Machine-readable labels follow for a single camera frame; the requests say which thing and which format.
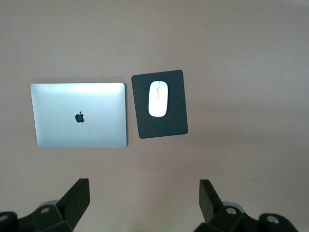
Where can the brown table cover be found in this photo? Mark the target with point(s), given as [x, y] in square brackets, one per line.
[217, 48]

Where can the silver laptop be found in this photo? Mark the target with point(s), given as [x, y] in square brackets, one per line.
[79, 113]

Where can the black mouse pad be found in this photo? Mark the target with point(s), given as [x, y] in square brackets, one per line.
[169, 125]

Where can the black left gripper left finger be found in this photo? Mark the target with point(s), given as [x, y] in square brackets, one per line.
[72, 207]

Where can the white computer mouse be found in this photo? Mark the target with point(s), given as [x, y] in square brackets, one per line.
[158, 101]

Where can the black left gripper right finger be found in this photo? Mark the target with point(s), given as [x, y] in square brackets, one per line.
[212, 207]

